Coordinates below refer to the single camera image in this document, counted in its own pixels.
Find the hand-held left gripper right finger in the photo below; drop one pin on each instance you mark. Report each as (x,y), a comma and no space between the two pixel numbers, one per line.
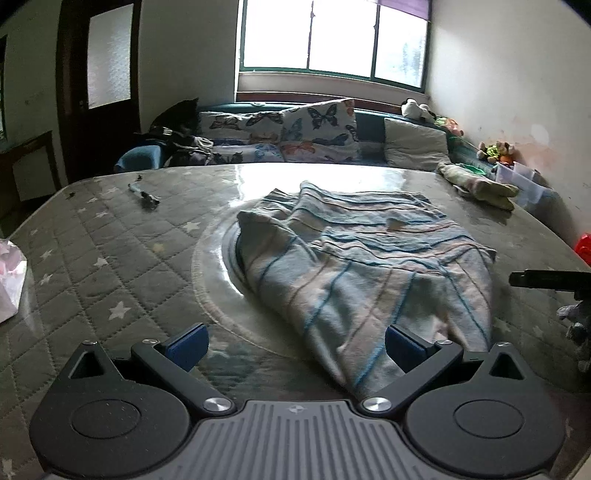
(400,351)

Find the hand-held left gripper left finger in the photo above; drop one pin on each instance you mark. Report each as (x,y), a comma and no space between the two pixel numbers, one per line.
(187,345)

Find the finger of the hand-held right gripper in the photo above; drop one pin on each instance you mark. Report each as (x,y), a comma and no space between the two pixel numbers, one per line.
(545,280)

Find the striped blue beige towel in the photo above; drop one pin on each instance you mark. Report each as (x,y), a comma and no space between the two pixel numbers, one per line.
(351,258)

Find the red object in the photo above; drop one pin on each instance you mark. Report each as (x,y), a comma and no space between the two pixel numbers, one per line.
(585,249)

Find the clear plastic storage box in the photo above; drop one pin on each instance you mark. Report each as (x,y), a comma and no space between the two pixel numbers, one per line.
(524,182)

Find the folded beige green cloth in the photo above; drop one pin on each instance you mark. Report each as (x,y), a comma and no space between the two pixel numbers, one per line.
(480,187)

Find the green brown plush toys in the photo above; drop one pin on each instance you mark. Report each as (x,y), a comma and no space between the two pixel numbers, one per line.
(496,151)

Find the pen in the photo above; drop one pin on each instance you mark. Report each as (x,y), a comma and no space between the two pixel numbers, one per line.
(143,194)

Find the orange pink plush toy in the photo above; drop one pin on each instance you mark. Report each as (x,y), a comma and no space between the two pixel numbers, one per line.
(450,125)

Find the grey pillow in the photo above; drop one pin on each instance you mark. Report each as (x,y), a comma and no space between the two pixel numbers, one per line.
(415,145)

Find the pink plastic bag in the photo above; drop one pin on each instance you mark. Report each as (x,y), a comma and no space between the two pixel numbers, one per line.
(10,281)

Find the blue chair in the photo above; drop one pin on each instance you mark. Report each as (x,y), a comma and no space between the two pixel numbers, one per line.
(138,158)

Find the white plush toy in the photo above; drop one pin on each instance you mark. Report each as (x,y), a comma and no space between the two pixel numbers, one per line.
(415,110)

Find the black bag on sofa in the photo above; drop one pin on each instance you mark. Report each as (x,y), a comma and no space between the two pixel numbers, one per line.
(178,129)

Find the butterfly print blanket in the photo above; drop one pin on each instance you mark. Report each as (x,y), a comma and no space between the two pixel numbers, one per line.
(240,134)

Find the teal sofa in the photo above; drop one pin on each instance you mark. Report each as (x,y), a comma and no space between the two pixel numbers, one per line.
(371,131)

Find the large butterfly print pillow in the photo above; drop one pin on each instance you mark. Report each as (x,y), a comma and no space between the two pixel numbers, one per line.
(323,131)

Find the dark wooden side cabinet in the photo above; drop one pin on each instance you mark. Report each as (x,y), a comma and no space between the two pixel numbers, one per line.
(27,170)

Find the dark wooden glass door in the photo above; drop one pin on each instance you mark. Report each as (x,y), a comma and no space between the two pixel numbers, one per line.
(106,92)

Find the purple curtain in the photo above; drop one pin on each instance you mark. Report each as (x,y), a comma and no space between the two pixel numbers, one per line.
(406,7)

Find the green framed window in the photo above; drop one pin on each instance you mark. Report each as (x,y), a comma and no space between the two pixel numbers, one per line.
(323,34)

